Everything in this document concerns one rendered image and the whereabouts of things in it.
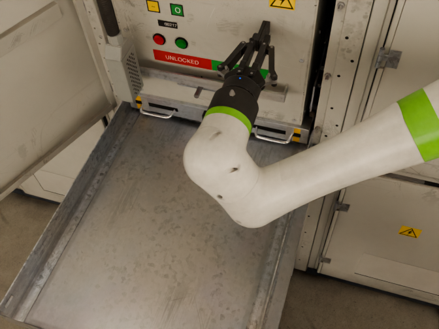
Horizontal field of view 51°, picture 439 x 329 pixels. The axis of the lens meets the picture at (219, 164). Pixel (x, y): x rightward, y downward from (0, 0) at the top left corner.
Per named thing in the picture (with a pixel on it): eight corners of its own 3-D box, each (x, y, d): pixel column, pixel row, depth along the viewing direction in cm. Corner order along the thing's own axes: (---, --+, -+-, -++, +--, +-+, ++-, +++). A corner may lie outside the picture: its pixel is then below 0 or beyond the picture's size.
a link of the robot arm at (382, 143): (390, 87, 78) (409, 128, 70) (413, 132, 84) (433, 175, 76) (212, 172, 92) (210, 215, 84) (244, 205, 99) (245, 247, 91)
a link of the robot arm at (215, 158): (210, 158, 73) (161, 168, 79) (251, 203, 80) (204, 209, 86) (235, 96, 80) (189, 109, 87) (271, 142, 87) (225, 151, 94)
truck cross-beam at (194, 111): (307, 144, 129) (309, 130, 124) (130, 107, 141) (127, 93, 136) (310, 130, 132) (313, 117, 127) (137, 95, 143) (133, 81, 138)
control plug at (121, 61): (134, 104, 122) (119, 51, 108) (117, 100, 123) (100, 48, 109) (146, 83, 126) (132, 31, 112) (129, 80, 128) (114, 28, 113)
